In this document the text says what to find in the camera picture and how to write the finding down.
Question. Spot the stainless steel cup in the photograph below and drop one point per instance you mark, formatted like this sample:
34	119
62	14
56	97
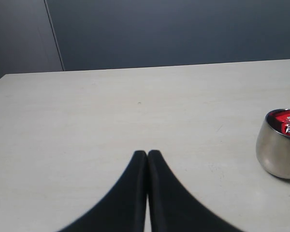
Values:
273	149

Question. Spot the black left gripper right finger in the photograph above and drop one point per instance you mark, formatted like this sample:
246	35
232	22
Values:
172	207

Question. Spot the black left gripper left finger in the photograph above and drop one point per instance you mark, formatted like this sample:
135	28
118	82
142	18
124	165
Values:
123	208

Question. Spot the red candy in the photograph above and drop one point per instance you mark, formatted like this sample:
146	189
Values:
280	121

